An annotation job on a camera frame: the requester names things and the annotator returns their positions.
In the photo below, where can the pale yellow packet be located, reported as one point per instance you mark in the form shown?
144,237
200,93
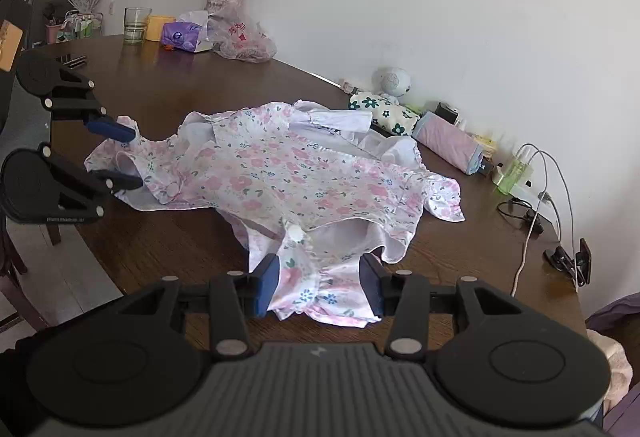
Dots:
484,143

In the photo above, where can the white power strip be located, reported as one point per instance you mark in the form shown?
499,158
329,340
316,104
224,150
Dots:
522,191

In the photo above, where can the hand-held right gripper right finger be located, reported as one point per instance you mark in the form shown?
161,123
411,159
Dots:
371,284

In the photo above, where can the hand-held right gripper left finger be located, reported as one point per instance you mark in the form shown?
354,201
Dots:
265,286

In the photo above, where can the clear plastic bag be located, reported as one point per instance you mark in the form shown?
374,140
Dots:
245,39

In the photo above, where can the glass cup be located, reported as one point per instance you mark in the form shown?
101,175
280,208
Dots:
136,27

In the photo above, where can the small black device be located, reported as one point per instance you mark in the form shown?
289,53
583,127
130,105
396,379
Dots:
446,113

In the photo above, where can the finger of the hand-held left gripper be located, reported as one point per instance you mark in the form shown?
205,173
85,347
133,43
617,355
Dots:
112,129
122,180

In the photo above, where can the purple tissue pack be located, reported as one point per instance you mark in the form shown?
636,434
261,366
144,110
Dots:
182,36

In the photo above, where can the pink fabric pouch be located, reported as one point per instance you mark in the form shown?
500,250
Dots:
447,144

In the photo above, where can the tan wooden board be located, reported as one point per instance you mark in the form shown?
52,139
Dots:
10,44

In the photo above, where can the yellow cup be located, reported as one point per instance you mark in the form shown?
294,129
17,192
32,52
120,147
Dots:
156,28

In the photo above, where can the white round toy robot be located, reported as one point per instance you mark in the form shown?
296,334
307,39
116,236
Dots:
392,81

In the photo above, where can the pale pink towel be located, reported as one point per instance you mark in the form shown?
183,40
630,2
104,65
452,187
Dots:
610,367

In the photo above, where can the pink floral dress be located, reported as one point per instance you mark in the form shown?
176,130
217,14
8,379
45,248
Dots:
280,167

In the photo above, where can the pink pot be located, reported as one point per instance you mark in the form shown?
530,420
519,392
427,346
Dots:
54,33

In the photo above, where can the clear green box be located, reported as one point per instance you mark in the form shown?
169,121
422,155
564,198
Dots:
512,177

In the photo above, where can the purple jacket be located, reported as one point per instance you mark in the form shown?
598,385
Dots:
617,309

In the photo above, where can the white floral fabric pouch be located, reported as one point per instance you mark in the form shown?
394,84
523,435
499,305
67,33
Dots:
382,112

